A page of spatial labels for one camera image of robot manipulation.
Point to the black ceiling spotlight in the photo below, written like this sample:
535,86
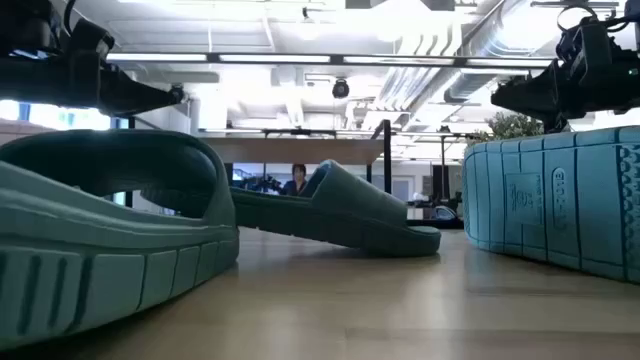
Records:
340,89

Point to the person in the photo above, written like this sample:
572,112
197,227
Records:
298,176

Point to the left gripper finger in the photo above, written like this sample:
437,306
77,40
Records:
130,104
150,92

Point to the silver ventilation duct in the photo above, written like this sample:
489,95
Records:
480,80

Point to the green rubber slide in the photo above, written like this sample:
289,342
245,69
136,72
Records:
100,280
550,200
350,210

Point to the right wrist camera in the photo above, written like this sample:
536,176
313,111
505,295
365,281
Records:
585,42

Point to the small green potted plant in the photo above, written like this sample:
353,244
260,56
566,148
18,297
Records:
515,127

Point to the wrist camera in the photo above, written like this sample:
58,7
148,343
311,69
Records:
90,40
585,42

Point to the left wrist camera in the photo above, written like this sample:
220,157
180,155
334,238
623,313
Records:
90,40

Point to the black aluminium table frame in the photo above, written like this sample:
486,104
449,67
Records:
430,224

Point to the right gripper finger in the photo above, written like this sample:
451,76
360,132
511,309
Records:
542,110
530,87

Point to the long light bar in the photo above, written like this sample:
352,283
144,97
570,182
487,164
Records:
275,58

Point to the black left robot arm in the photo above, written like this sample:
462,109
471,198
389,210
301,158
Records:
25,20

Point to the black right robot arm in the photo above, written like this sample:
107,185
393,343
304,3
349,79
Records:
627,90

